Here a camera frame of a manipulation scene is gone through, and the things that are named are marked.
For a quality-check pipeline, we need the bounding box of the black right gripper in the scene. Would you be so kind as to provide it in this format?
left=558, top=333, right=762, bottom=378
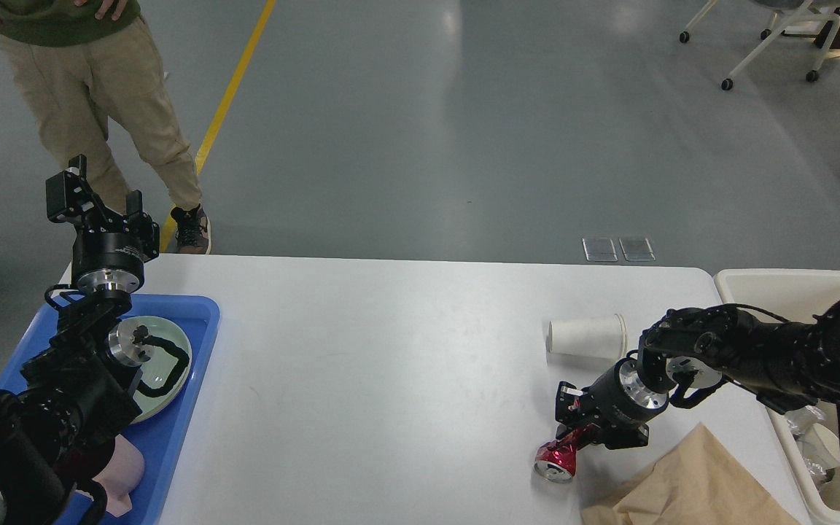
left=556, top=357, right=669, bottom=451

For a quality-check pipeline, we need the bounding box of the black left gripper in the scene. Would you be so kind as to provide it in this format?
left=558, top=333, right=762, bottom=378
left=44, top=154, right=160, bottom=292

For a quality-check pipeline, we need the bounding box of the crushed red can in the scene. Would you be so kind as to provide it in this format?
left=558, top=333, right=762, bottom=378
left=533, top=426, right=597, bottom=484

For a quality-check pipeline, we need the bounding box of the white paper cup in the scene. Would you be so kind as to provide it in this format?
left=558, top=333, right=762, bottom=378
left=548, top=314, right=628, bottom=362

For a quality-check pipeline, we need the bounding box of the brown paper bag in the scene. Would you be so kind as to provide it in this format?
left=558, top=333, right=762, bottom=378
left=580, top=424, right=797, bottom=524

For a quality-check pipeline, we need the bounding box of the mint green plate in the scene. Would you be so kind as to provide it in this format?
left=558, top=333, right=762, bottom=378
left=110, top=316, right=193, bottom=424

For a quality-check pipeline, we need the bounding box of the pink mug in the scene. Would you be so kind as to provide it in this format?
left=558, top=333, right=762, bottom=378
left=74, top=435, right=144, bottom=518

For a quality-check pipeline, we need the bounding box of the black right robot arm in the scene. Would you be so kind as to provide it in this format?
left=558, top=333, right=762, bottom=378
left=534, top=301, right=840, bottom=483

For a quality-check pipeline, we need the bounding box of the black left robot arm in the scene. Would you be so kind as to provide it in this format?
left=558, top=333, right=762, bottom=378
left=0, top=154, right=189, bottom=524

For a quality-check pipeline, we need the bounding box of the person in khaki trousers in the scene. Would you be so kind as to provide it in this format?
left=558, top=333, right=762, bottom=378
left=0, top=1, right=212, bottom=254

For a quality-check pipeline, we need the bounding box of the clear floor marker plate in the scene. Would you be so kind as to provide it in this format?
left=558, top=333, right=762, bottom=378
left=581, top=237, right=619, bottom=263

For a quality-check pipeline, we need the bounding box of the blue plastic tray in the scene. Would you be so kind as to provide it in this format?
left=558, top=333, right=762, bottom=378
left=0, top=293, right=220, bottom=524

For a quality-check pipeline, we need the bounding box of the paper cup in bin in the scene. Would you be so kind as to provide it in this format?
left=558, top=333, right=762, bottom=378
left=798, top=423, right=840, bottom=478

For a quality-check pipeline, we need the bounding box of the beige plastic bin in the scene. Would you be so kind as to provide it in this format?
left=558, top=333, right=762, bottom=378
left=715, top=268, right=840, bottom=524

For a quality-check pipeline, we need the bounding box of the white chair base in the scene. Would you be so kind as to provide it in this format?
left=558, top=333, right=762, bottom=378
left=720, top=1, right=840, bottom=92

